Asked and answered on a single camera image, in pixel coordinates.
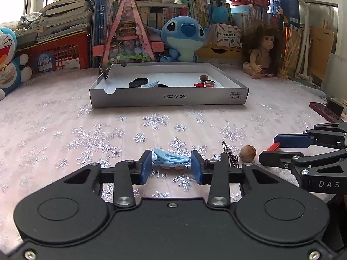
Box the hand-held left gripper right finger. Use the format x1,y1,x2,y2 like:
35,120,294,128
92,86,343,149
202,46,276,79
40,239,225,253
190,150,281,209

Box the row of shelved books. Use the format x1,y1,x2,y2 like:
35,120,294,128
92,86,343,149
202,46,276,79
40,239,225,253
112,0,285,46

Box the black binder clip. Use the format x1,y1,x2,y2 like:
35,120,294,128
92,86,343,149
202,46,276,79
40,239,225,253
222,141,239,168

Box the dark red flat case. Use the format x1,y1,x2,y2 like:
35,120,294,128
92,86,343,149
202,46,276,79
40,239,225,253
310,101,343,122

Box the blue paper bag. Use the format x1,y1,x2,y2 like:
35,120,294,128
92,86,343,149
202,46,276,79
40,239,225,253
267,0,300,29

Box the wooden drawer box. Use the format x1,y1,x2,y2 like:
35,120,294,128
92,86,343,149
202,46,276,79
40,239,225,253
196,45,244,60

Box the blue cat plush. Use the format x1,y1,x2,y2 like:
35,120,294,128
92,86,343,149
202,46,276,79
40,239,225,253
0,27,32,101

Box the blue alien plush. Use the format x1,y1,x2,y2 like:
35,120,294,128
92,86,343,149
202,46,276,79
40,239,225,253
148,16,208,62

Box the pink triangular toy package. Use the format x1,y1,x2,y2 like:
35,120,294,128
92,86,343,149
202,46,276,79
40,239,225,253
99,0,156,80

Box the brown-haired doll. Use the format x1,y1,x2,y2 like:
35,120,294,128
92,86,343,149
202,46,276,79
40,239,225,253
242,24,289,80

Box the row of thin blue books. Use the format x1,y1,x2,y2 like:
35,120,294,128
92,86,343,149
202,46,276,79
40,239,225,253
91,0,113,69

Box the gold foil sheets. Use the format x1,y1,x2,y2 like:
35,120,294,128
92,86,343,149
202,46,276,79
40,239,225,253
280,23,303,78

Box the stack of books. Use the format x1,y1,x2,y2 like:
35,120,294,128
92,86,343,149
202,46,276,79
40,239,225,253
16,0,95,44

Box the pink plastic case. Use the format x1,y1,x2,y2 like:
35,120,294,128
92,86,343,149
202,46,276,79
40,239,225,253
92,42,164,56

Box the grey cloth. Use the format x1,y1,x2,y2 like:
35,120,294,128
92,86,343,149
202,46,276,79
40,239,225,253
18,12,42,29

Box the white cardboard box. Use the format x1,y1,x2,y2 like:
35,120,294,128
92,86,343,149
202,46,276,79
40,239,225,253
89,62,249,108

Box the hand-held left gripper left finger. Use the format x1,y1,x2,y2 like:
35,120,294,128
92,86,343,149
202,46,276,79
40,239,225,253
63,149,153,208

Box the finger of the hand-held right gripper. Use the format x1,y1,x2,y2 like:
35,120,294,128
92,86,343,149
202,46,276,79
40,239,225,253
259,148,347,169
274,123,347,150

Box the red plastic crate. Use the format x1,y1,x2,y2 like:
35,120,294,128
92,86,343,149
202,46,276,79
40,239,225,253
16,31,91,73

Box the white printed carton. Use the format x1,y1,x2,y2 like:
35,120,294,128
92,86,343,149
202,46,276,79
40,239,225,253
210,23,242,48

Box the small black box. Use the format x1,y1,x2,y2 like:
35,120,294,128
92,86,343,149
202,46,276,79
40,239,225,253
326,97,344,118

